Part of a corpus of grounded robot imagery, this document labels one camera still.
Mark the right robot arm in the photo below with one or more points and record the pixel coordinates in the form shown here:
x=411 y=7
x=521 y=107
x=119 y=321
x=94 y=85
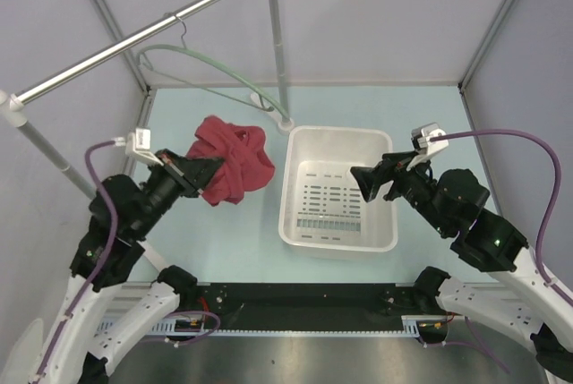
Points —
x=454 y=206

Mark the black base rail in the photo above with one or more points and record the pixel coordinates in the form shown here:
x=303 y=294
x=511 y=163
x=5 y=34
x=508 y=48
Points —
x=290 y=306

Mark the white plastic basket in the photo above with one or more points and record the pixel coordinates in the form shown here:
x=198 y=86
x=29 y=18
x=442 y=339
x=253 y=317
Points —
x=322 y=211

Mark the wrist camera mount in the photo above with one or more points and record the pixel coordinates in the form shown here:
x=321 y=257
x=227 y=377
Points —
x=137 y=145
x=428 y=141

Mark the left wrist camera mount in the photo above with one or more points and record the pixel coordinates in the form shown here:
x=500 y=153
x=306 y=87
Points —
x=137 y=145

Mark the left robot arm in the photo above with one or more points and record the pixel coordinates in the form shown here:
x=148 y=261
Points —
x=122 y=215

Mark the white slotted cable duct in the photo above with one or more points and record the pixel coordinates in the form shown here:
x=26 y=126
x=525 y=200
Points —
x=180 y=329

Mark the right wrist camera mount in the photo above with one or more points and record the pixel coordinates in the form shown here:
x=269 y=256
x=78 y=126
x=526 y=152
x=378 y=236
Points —
x=428 y=141

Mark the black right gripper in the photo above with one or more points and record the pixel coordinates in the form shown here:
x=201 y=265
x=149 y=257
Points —
x=392 y=166

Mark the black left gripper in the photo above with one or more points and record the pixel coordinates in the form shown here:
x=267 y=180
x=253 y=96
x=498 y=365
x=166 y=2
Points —
x=193 y=173

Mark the metal clothes rack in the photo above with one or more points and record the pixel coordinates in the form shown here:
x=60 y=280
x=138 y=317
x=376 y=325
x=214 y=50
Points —
x=46 y=196

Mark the red tank top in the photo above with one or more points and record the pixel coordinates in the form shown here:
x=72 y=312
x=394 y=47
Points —
x=246 y=165

